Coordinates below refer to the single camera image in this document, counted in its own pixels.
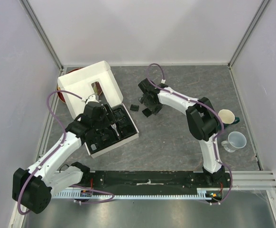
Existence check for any aluminium front frame rail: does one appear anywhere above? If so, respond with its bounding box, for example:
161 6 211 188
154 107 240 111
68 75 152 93
19 170 276 190

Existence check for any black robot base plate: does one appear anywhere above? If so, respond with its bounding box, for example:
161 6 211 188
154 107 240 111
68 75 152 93
79 171 230 196

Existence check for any red wooden bowl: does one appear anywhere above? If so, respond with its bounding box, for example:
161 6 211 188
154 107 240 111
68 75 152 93
58 67 81 104

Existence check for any white cardboard clipper box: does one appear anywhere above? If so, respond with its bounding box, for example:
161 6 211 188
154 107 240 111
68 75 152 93
57 61 139 159

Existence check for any grey slotted cable duct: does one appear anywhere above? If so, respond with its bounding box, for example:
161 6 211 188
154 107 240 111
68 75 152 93
53 188 212 200

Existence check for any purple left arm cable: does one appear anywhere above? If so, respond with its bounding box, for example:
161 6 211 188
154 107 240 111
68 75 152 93
17 90 84 216

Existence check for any black comb guard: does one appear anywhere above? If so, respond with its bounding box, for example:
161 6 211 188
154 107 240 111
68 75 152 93
130 104 139 112
142 108 152 117

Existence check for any black comb guard far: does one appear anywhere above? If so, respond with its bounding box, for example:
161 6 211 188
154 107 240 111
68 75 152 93
130 104 139 112

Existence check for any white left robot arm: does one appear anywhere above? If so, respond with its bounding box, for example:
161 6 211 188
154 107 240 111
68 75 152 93
12 95 107 215

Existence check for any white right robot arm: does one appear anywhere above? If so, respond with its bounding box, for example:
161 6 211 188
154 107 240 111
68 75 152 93
138 78 225 187

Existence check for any black plastic box tray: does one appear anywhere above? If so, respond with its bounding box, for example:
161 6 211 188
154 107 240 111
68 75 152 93
84 103 139 158

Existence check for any clear plastic measuring cup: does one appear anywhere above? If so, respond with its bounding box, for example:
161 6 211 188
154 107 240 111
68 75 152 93
221 131 247 152

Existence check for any green ceramic mug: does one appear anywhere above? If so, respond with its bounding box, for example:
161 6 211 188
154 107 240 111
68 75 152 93
218 109 240 129

